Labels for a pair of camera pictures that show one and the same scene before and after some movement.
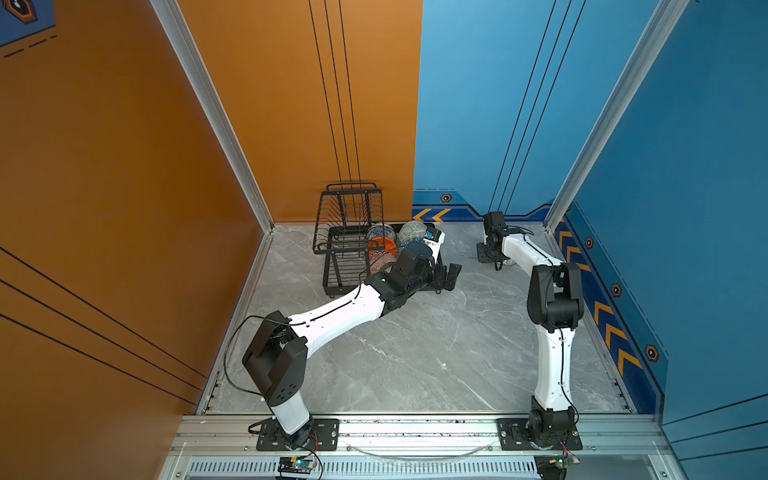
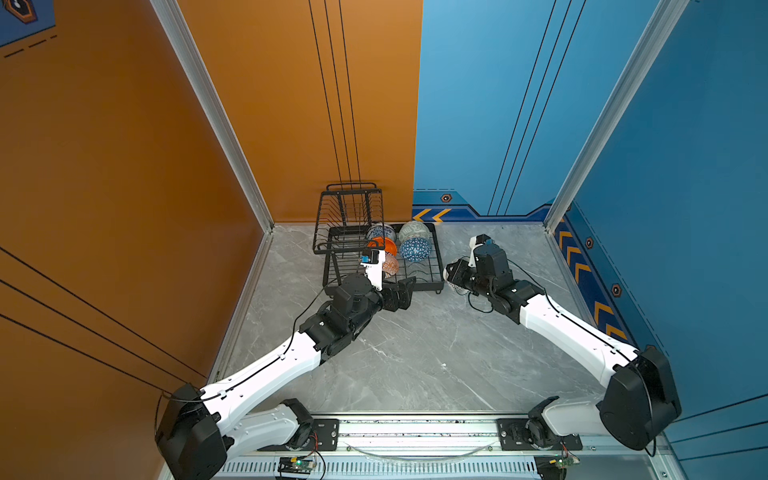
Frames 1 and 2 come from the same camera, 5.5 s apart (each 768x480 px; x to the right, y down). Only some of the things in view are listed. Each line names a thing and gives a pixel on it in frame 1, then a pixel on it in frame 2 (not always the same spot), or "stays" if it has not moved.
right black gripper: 481,255 -> 454,275
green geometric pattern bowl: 412,231 stays
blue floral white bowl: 381,230 stays
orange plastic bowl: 382,243 stays
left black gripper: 438,282 -> 402,297
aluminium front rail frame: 213,447 stays
